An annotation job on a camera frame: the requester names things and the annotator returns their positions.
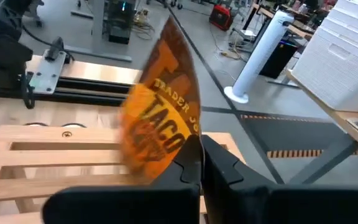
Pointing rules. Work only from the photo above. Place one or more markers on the black aluminium table frame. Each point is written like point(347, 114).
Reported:
point(89, 90)

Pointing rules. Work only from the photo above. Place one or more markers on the white ribbed box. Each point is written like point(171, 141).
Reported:
point(337, 59)

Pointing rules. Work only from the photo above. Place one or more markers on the red case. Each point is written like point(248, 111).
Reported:
point(221, 17)

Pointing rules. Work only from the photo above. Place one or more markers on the grey desk frame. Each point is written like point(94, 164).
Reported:
point(98, 28)

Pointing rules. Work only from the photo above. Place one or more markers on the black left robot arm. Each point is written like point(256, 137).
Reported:
point(5, 46)

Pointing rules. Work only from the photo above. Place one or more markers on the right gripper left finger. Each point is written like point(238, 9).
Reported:
point(135, 205)

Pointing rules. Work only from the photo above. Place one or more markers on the orange taco seasoning packet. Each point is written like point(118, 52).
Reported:
point(163, 109)

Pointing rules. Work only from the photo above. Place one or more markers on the wooden slatted shelf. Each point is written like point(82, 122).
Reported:
point(42, 157)

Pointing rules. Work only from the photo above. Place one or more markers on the wooden desk grey legs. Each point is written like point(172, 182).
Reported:
point(337, 119)

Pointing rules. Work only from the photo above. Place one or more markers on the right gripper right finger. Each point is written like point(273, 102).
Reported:
point(259, 205)

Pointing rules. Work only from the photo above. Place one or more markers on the white tower fan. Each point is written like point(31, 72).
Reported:
point(266, 53)

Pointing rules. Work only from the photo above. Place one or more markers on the black computer tower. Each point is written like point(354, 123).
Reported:
point(119, 23)

